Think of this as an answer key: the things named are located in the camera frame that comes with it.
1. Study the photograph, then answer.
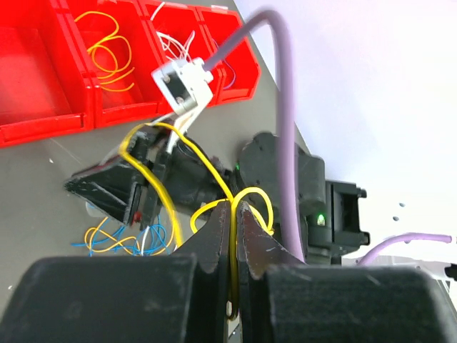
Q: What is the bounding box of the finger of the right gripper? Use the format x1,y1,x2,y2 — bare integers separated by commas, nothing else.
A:
64,160,143,225

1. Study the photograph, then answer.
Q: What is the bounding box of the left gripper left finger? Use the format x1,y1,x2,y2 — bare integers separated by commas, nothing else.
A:
1,202,230,342

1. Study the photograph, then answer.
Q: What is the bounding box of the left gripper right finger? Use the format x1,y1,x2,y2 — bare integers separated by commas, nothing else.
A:
236,204,456,342

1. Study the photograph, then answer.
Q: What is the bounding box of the yellow cable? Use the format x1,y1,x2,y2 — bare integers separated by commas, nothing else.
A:
119,121,275,321

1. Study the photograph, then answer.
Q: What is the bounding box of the blue cable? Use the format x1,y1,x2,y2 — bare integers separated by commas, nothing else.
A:
70,214,172,257

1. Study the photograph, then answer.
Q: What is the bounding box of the lilac thin cable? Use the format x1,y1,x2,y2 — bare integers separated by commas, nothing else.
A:
212,39,238,89

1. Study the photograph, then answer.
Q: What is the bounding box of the white cable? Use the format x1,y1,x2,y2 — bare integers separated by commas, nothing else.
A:
149,1,196,62

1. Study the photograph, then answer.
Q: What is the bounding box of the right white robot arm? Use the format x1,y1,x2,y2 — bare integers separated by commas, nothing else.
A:
64,127,371,264

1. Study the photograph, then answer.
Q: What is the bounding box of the red divided plastic bin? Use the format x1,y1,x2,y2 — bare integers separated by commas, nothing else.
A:
1,1,242,147

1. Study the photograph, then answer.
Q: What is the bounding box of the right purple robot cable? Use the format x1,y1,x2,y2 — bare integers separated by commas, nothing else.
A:
201,9,457,267

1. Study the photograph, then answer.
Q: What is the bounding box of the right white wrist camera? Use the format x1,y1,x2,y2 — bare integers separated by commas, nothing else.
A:
151,58,214,134

